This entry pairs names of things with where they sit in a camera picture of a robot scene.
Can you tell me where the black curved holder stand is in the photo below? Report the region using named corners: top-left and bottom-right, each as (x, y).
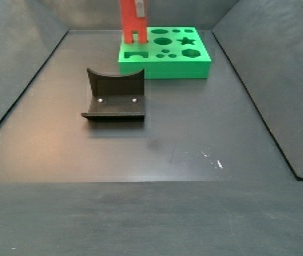
top-left (82, 69), bottom-right (146, 120)

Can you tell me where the red double-square peg block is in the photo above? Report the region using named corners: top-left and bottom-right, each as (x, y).
top-left (119, 0), bottom-right (147, 44)

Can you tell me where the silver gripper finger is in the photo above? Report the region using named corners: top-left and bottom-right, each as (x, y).
top-left (135, 0), bottom-right (146, 18)

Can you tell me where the green shape-sorter block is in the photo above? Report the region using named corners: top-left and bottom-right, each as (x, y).
top-left (118, 27), bottom-right (211, 79)

